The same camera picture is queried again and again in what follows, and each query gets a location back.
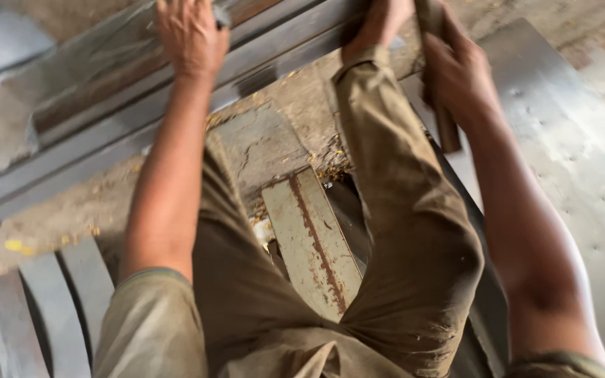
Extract person's left hand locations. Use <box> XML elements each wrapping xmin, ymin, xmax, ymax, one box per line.
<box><xmin>155</xmin><ymin>0</ymin><xmax>231</xmax><ymax>81</ymax></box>

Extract person's right hand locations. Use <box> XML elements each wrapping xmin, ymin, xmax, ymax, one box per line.
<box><xmin>420</xmin><ymin>2</ymin><xmax>503</xmax><ymax>129</ymax></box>

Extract long grey metal sheet strips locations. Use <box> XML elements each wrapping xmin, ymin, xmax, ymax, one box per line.
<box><xmin>0</xmin><ymin>0</ymin><xmax>374</xmax><ymax>228</ymax></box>

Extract wooden tool handle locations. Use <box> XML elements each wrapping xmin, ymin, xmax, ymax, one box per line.
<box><xmin>414</xmin><ymin>0</ymin><xmax>462</xmax><ymax>154</ymax></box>

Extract curved grey metal strip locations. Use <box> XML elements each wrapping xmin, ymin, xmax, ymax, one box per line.
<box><xmin>60</xmin><ymin>237</ymin><xmax>117</xmax><ymax>363</ymax></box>
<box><xmin>0</xmin><ymin>270</ymin><xmax>51</xmax><ymax>378</ymax></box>
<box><xmin>18</xmin><ymin>253</ymin><xmax>93</xmax><ymax>378</ymax></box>

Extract person's bare foot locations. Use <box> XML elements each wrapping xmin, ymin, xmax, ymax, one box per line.
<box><xmin>341</xmin><ymin>0</ymin><xmax>418</xmax><ymax>60</ymax></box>

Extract person's olive trousers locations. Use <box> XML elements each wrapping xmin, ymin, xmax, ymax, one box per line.
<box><xmin>191</xmin><ymin>44</ymin><xmax>487</xmax><ymax>378</ymax></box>

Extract large dented metal sheet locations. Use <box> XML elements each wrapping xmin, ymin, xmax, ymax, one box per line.
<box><xmin>399</xmin><ymin>18</ymin><xmax>605</xmax><ymax>378</ymax></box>

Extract rusty painted metal plate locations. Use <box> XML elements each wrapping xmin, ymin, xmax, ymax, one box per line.
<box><xmin>261</xmin><ymin>166</ymin><xmax>364</xmax><ymax>324</ymax></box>

